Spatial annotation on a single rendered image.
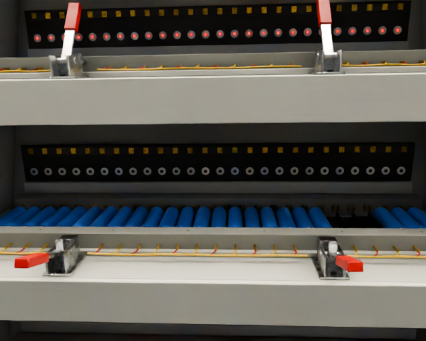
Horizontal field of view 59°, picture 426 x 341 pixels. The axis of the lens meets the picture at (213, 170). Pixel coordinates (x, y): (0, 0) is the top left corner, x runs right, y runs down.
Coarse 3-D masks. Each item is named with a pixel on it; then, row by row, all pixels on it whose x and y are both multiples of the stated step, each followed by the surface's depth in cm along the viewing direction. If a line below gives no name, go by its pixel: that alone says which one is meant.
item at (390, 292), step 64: (0, 192) 53; (64, 192) 54; (128, 192) 54; (192, 192) 53; (256, 192) 53; (320, 192) 52; (384, 192) 52; (0, 256) 41; (128, 256) 40; (64, 320) 37; (128, 320) 37; (192, 320) 36; (256, 320) 36; (320, 320) 36; (384, 320) 35
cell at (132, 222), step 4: (136, 208) 50; (140, 208) 49; (144, 208) 49; (136, 212) 47; (140, 212) 48; (144, 212) 48; (132, 216) 47; (136, 216) 46; (140, 216) 47; (144, 216) 48; (128, 220) 45; (132, 220) 45; (136, 220) 45; (140, 220) 46; (144, 220) 47; (128, 224) 44; (132, 224) 44; (136, 224) 45; (140, 224) 46
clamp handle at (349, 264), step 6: (330, 246) 36; (336, 246) 36; (330, 252) 36; (336, 252) 36; (336, 258) 33; (342, 258) 31; (348, 258) 31; (354, 258) 31; (336, 264) 33; (342, 264) 31; (348, 264) 29; (354, 264) 29; (360, 264) 29; (348, 270) 29; (354, 270) 29; (360, 270) 29
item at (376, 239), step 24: (0, 240) 42; (24, 240) 41; (48, 240) 41; (96, 240) 41; (120, 240) 41; (144, 240) 41; (168, 240) 40; (192, 240) 40; (216, 240) 40; (240, 240) 40; (264, 240) 40; (288, 240) 40; (312, 240) 40; (360, 240) 39; (384, 240) 39; (408, 240) 39
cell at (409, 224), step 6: (396, 210) 47; (402, 210) 47; (396, 216) 46; (402, 216) 45; (408, 216) 45; (402, 222) 44; (408, 222) 44; (414, 222) 43; (408, 228) 43; (414, 228) 42; (420, 228) 42
